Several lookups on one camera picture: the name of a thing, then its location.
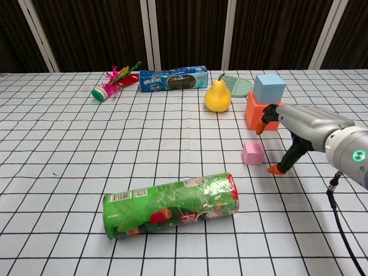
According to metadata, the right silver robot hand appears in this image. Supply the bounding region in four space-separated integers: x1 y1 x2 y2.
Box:
255 103 356 175

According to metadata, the blue foam block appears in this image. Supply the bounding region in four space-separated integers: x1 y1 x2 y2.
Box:
252 74 286 104

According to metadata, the small pink foam block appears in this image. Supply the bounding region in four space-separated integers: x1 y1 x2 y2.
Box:
241 141 265 166

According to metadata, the large orange foam block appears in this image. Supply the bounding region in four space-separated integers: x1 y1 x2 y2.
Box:
244 91 285 132

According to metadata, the mint green hand brush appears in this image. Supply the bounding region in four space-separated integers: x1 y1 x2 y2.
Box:
220 75 255 99

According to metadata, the yellow toy pear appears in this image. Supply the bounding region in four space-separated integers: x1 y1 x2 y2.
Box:
204 74 232 113

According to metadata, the blue cookie box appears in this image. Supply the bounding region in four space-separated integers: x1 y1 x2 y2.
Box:
139 65 209 93

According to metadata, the dark folding screen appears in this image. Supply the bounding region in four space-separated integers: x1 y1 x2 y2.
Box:
0 0 368 73

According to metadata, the green chips can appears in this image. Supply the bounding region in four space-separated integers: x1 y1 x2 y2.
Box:
102 171 240 240

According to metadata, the pink feather shuttlecock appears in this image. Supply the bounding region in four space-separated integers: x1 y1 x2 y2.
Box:
91 60 143 102

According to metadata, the white checkered tablecloth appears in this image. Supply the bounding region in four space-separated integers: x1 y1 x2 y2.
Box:
0 68 368 276

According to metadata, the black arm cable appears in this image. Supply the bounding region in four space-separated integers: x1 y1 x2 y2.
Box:
326 171 368 276

